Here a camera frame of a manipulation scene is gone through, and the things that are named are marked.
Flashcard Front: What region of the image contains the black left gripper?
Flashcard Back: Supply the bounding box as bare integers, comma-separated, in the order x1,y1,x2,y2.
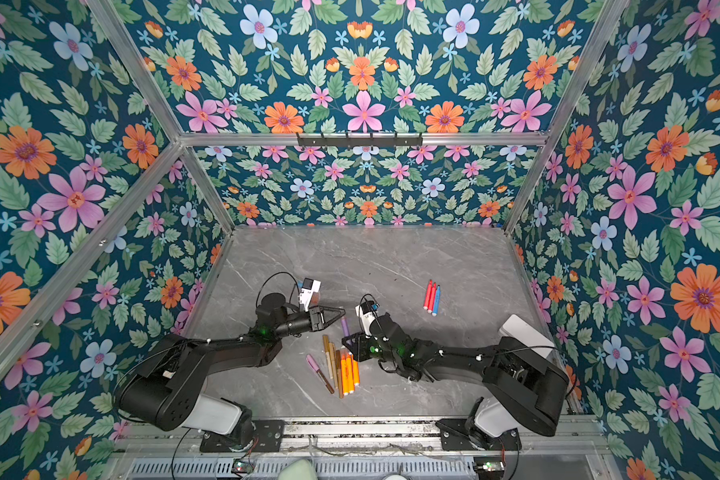
271,304,342,341

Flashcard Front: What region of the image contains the purple highlighter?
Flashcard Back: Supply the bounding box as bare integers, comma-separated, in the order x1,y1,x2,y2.
340,316,351,338

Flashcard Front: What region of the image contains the pink highlighter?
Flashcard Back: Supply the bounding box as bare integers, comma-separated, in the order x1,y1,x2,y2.
426,281,438,314
423,279,434,311

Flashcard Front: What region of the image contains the blue highlighter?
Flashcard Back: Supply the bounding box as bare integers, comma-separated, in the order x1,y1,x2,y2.
432,284,441,316

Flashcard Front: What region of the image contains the orange highlighter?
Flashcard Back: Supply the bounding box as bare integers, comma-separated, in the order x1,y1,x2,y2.
343,349,355,395
337,349,350,396
350,354,360,387

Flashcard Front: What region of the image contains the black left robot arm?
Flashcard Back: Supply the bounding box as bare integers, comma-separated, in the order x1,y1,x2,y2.
115,293,346,436

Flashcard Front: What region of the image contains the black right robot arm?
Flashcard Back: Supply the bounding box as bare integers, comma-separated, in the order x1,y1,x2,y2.
342,314,569,437

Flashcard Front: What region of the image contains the gold brown pen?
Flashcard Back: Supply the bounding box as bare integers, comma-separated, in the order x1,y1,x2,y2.
322,335,336,384

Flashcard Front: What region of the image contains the pink cap brown pen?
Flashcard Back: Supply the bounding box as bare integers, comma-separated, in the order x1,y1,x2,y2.
306,354,335,395

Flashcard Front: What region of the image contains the beige pen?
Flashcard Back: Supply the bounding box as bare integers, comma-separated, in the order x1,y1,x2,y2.
328,342,344,399

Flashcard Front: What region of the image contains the white box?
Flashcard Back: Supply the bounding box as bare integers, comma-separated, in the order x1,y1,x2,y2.
499,314,554,359

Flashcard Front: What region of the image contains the metal hook rack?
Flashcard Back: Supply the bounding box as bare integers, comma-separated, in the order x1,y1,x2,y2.
296,133,424,149

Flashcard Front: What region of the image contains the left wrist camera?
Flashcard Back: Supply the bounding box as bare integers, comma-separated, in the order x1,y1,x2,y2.
298,278,321,311

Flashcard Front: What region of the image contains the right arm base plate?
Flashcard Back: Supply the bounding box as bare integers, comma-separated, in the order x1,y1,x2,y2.
435,418,522,452

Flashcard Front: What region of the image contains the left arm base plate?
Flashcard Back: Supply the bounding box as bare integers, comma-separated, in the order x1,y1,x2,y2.
199,420,285,453

